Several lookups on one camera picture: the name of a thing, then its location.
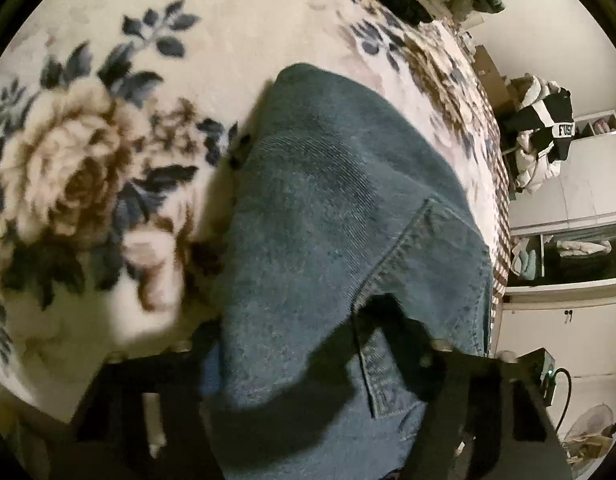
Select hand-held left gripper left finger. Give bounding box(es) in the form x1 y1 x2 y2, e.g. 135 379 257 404
53 320 226 480

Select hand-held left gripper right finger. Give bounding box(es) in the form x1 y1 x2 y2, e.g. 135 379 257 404
360 295 574 480

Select blue jeans pants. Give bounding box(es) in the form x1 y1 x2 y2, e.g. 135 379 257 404
198 62 494 480

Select white floor fan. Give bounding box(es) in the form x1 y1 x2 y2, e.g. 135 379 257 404
558 402 616 467

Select brown checkered bedsheet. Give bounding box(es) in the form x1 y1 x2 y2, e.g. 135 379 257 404
488 100 515 356

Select teal folded clothes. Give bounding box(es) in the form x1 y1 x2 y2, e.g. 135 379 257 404
513 247 540 279

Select white hanging clothes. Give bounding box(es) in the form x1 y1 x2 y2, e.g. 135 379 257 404
558 239 614 257

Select white wardrobe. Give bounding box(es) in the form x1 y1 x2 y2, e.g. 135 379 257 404
508 109 616 381

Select white padded jacket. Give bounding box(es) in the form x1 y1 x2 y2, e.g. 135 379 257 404
510 125 564 194

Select black and white jacket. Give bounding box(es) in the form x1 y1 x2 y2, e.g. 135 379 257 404
503 87 577 164

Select white fuzzy garment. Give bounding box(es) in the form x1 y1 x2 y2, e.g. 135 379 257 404
518 74 554 107

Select large cardboard box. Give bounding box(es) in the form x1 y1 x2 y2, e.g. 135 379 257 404
472 45 520 117

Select floral blanket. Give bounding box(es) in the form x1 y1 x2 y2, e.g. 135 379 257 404
0 0 505 411

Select black cable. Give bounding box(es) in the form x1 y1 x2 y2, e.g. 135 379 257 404
548 367 574 434

